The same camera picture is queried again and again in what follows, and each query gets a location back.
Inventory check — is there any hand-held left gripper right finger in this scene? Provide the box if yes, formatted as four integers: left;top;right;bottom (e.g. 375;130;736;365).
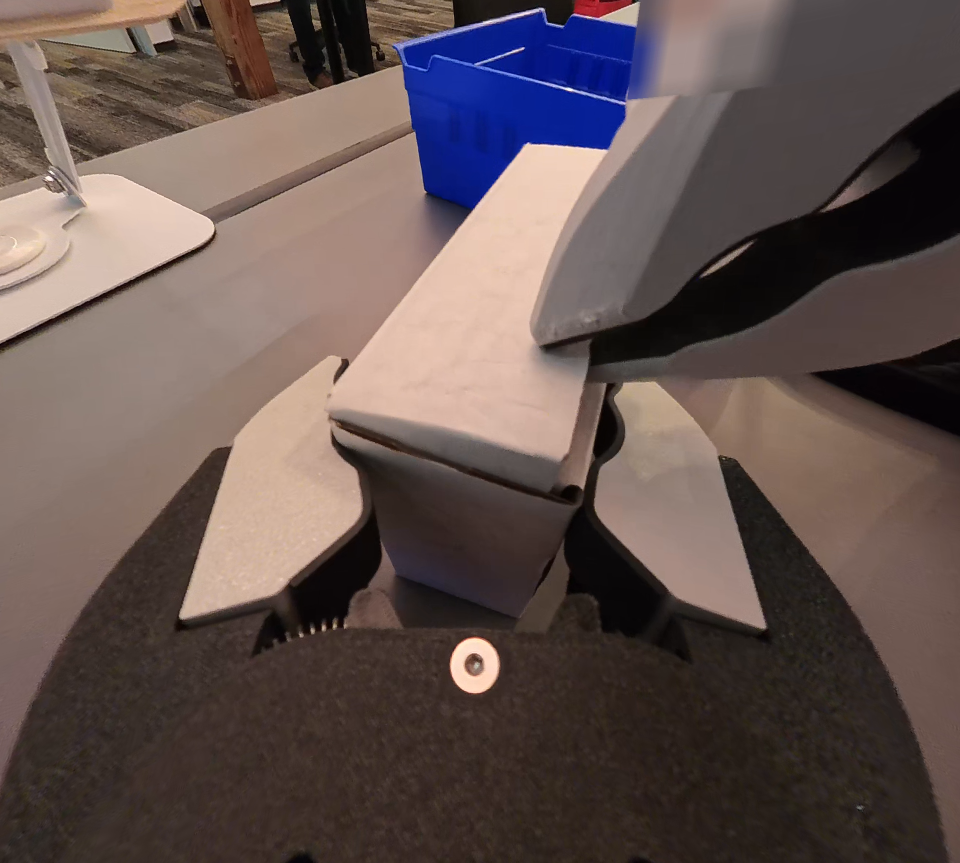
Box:
566;381;769;644

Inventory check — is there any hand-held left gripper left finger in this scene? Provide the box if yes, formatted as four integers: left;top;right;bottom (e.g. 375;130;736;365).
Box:
178;355;384;630

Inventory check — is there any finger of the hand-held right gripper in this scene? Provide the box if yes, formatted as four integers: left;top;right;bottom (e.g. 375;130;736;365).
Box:
529;79;960;352
588;96;960;384

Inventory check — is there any blue plastic bin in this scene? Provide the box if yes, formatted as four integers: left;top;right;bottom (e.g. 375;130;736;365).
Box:
392;6;639;210

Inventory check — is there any white cardboard mailer box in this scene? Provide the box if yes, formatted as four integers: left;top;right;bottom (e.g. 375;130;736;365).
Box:
326;143;624;620

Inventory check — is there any wooden document stand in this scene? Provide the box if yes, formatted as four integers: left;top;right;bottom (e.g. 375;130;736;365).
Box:
0;0;216;347

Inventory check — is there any wooden pillar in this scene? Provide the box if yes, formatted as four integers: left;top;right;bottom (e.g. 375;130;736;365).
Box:
182;0;279;101

